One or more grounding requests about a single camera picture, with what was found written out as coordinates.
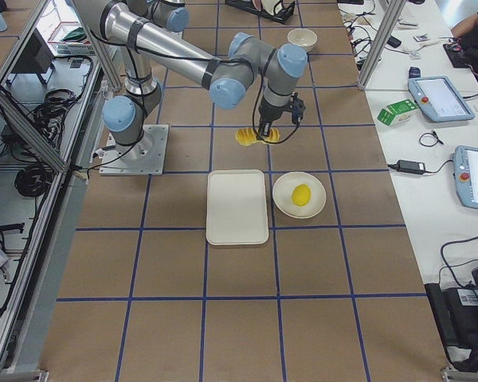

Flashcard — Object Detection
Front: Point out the aluminium frame post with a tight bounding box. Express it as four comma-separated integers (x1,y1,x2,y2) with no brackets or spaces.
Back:
358,0,406,90

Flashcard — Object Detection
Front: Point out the green white box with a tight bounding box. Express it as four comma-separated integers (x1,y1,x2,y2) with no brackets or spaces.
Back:
377,99,417,127

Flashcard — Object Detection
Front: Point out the cream plate in rack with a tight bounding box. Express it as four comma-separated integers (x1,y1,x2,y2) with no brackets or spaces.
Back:
261,0,284,16

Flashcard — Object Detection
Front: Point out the yellow lemon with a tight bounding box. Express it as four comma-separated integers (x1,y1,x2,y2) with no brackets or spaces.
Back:
291,184,311,207

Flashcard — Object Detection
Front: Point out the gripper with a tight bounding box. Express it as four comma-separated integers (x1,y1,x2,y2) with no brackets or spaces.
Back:
258,88,294,138

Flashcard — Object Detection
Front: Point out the black plate rack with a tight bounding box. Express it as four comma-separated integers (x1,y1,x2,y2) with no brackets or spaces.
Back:
225,0,296,25

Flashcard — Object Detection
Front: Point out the teach pendant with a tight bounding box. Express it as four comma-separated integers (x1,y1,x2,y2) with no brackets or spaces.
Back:
453,146,478,209
407,76,475,123

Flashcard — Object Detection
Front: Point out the yellow twisted bread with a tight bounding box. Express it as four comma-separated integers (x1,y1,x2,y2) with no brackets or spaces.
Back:
235,127,280,146

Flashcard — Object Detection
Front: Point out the near teach pendant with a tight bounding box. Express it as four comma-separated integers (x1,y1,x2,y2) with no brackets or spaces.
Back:
453,146,478,209

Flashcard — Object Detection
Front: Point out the black power adapter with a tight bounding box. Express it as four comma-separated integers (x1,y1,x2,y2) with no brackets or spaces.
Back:
398,160,426,174

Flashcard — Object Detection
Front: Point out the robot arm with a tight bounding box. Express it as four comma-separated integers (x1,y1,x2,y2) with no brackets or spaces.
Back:
72,1,308,145

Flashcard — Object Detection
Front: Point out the cream bowl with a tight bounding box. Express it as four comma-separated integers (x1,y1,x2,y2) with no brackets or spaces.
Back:
287,28,318,53

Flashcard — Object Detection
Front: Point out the cream rectangular tray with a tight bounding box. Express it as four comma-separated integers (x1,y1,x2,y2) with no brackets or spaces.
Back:
206,170,269,246

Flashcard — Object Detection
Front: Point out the far teach pendant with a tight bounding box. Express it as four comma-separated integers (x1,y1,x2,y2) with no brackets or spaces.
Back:
407,76,475,123

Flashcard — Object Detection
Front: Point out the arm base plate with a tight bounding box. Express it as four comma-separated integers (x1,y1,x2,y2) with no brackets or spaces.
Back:
99,124,170,176

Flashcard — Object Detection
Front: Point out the person at desk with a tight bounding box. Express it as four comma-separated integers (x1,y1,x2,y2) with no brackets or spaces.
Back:
449,0,478,68

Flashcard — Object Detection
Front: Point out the cream plate with lemon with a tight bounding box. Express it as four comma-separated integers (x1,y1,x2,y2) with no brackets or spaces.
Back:
272,172,327,219

